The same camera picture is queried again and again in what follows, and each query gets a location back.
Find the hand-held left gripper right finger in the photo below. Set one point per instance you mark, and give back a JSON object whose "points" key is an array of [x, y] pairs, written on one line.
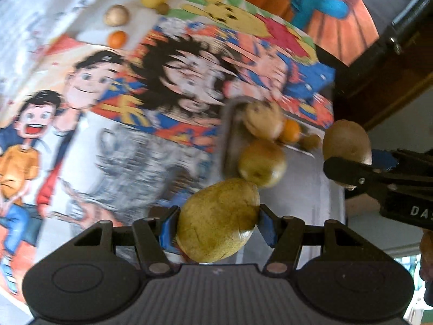
{"points": [[267, 226]]}

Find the wall poster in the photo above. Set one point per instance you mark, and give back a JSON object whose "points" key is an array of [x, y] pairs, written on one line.
{"points": [[321, 6]]}

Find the dark wooden door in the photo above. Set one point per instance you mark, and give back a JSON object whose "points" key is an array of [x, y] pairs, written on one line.
{"points": [[372, 61]]}

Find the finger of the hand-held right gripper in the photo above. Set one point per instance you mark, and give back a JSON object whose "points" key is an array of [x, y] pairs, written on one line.
{"points": [[384, 159], [351, 174]]}

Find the metal door lock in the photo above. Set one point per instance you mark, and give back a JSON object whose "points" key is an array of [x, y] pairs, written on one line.
{"points": [[396, 43]]}

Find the large yellow-green potato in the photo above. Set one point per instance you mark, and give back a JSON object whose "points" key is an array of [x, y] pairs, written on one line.
{"points": [[216, 220], [262, 163]]}

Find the spiky hair cartoon poster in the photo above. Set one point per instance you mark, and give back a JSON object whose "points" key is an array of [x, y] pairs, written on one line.
{"points": [[186, 74]]}

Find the brown door frame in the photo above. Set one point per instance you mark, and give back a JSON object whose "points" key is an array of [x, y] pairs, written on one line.
{"points": [[399, 108]]}

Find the boys cartoon poster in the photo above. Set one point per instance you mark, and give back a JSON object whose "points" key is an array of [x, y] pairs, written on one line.
{"points": [[30, 162]]}

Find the person's right hand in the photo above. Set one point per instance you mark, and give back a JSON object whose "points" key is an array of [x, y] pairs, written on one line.
{"points": [[428, 254]]}

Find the large kiwi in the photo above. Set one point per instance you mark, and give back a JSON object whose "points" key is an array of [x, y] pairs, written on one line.
{"points": [[348, 142]]}

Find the small orange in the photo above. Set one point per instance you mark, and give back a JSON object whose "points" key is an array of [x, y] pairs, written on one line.
{"points": [[117, 39], [291, 132]]}

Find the metal tray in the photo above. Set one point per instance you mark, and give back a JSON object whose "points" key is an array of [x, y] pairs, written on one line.
{"points": [[304, 182]]}

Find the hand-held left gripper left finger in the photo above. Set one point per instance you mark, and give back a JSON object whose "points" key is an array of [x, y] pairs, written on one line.
{"points": [[168, 226]]}

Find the printed cartoon blanket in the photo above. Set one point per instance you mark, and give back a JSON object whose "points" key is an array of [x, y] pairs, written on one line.
{"points": [[33, 6]]}

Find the yellow bear cartoon poster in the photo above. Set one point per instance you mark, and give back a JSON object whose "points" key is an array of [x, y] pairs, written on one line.
{"points": [[220, 15]]}

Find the striped pepino melon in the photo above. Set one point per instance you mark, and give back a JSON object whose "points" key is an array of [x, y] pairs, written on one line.
{"points": [[264, 118]]}

